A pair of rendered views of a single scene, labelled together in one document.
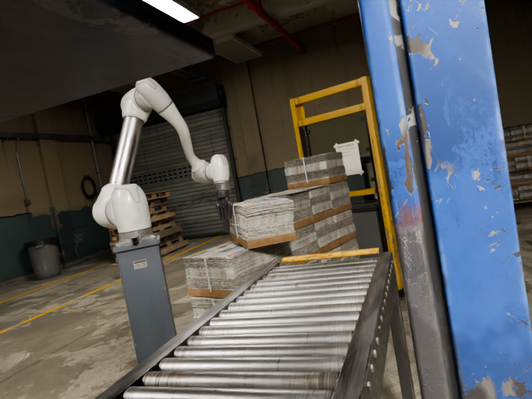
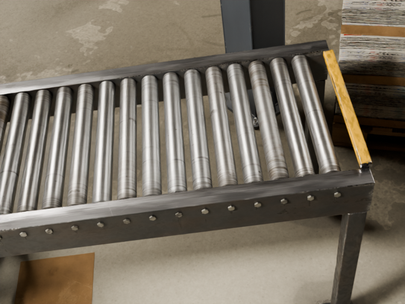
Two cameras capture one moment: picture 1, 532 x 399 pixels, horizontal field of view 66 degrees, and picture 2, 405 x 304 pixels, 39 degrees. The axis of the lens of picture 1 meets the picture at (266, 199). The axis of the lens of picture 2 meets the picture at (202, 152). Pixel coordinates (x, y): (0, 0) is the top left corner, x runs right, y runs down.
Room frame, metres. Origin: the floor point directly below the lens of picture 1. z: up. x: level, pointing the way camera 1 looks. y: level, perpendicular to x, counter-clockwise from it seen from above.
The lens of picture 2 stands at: (1.07, -1.11, 1.93)
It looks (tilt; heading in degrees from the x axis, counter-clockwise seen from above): 49 degrees down; 73
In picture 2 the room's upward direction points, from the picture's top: 10 degrees counter-clockwise
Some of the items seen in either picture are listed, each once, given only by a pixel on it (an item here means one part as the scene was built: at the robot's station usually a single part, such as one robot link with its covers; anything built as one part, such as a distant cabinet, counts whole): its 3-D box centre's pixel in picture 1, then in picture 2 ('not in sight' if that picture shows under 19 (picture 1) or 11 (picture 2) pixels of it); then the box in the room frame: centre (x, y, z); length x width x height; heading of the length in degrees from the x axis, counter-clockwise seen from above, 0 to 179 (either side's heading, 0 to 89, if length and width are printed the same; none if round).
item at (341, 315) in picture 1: (282, 323); (104, 141); (1.14, 0.02, 0.77); 0.47 x 0.05 x 0.05; 69
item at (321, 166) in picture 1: (326, 237); not in sight; (3.21, -0.42, 0.65); 0.39 x 0.30 x 1.29; 52
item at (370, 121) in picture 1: (380, 184); not in sight; (3.36, -0.95, 0.97); 0.09 x 0.09 x 1.75; 52
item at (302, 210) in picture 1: (277, 212); not in sight; (2.75, -0.06, 0.95); 0.38 x 0.29 x 0.23; 54
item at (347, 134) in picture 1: (339, 154); not in sight; (3.57, -0.70, 1.27); 0.57 x 0.01 x 0.65; 52
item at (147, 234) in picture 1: (135, 236); not in sight; (1.91, 0.63, 1.03); 0.22 x 0.18 x 0.06; 14
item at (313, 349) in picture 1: (257, 355); (36, 150); (0.96, 0.09, 0.77); 0.47 x 0.05 x 0.05; 69
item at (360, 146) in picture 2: (328, 255); (346, 104); (1.76, -0.23, 0.81); 0.43 x 0.03 x 0.02; 69
